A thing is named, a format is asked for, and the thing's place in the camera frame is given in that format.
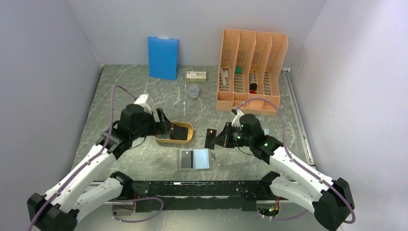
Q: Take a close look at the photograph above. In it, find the aluminium frame rail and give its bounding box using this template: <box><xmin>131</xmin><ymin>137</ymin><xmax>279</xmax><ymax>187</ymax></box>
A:
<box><xmin>43</xmin><ymin>181</ymin><xmax>343</xmax><ymax>231</ymax></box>

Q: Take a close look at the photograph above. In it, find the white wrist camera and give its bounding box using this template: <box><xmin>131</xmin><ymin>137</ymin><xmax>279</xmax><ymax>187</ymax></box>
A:
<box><xmin>231</xmin><ymin>109</ymin><xmax>244</xmax><ymax>128</ymax></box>
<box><xmin>133</xmin><ymin>93</ymin><xmax>151</xmax><ymax>113</ymax></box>

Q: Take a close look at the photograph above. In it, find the blue upright box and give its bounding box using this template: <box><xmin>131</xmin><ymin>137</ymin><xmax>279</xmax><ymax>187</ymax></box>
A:
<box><xmin>148</xmin><ymin>37</ymin><xmax>179</xmax><ymax>80</ymax></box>

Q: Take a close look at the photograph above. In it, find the orange grey utility knife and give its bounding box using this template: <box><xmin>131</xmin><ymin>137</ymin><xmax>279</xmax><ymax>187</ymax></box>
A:
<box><xmin>249</xmin><ymin>68</ymin><xmax>256</xmax><ymax>84</ymax></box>

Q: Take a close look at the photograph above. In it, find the stack of black cards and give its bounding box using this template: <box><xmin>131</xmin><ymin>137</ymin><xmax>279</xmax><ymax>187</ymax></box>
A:
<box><xmin>156</xmin><ymin>126</ymin><xmax>188</xmax><ymax>141</ymax></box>

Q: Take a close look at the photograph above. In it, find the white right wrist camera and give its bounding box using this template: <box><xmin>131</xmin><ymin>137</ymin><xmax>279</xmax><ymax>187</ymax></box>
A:
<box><xmin>231</xmin><ymin>109</ymin><xmax>244</xmax><ymax>128</ymax></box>

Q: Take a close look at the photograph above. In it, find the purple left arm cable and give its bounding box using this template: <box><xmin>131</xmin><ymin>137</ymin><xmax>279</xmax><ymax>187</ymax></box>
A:
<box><xmin>27</xmin><ymin>85</ymin><xmax>165</xmax><ymax>231</ymax></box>

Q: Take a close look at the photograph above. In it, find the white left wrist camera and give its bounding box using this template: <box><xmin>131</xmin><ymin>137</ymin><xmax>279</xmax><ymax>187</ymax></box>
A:
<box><xmin>133</xmin><ymin>93</ymin><xmax>151</xmax><ymax>113</ymax></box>

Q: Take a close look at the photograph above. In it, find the clear round plastic jar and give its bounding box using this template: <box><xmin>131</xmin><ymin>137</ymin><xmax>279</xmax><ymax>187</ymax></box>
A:
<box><xmin>188</xmin><ymin>86</ymin><xmax>200</xmax><ymax>100</ymax></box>

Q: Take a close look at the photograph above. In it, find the orange oval plastic tray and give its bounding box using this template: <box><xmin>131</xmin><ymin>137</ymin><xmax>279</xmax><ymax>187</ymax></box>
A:
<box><xmin>154</xmin><ymin>122</ymin><xmax>193</xmax><ymax>144</ymax></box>

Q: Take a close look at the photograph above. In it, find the small green white carton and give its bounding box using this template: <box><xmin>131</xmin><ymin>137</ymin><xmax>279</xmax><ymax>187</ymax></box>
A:
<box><xmin>186</xmin><ymin>71</ymin><xmax>207</xmax><ymax>82</ymax></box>

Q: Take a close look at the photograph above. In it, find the black VIP card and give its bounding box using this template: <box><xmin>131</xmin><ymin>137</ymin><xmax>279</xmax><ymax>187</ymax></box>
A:
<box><xmin>179</xmin><ymin>150</ymin><xmax>193</xmax><ymax>169</ymax></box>
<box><xmin>204</xmin><ymin>128</ymin><xmax>217</xmax><ymax>150</ymax></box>

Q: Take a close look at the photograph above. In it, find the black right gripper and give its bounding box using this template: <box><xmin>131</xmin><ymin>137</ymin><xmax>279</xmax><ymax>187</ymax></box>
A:
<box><xmin>212</xmin><ymin>122</ymin><xmax>253</xmax><ymax>148</ymax></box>

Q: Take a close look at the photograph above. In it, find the grey metal bracket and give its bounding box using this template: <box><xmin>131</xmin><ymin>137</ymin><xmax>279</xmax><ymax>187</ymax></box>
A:
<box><xmin>220</xmin><ymin>67</ymin><xmax>230</xmax><ymax>86</ymax></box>

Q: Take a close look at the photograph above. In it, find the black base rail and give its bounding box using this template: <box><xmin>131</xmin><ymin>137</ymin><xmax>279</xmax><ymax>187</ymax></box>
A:
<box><xmin>114</xmin><ymin>180</ymin><xmax>276</xmax><ymax>212</ymax></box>

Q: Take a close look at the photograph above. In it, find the green eraser block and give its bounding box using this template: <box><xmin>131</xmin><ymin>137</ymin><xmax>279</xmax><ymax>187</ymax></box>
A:
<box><xmin>235</xmin><ymin>66</ymin><xmax>243</xmax><ymax>75</ymax></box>

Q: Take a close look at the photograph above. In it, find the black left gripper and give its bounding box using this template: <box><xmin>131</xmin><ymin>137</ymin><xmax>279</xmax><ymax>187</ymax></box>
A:
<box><xmin>130</xmin><ymin>107</ymin><xmax>173</xmax><ymax>140</ymax></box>

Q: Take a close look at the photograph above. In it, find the black red stamp knob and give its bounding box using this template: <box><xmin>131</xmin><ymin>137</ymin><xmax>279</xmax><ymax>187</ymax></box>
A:
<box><xmin>249</xmin><ymin>83</ymin><xmax>257</xmax><ymax>94</ymax></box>

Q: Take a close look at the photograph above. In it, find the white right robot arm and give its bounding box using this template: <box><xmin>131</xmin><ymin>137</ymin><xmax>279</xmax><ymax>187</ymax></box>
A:
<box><xmin>206</xmin><ymin>114</ymin><xmax>355</xmax><ymax>231</ymax></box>

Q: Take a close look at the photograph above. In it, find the peach desk file organizer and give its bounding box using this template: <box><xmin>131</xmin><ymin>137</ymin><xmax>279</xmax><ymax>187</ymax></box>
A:
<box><xmin>216</xmin><ymin>28</ymin><xmax>289</xmax><ymax>115</ymax></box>

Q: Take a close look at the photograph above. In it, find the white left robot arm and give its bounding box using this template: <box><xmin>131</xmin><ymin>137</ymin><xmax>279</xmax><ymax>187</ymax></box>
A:
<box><xmin>27</xmin><ymin>103</ymin><xmax>172</xmax><ymax>231</ymax></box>

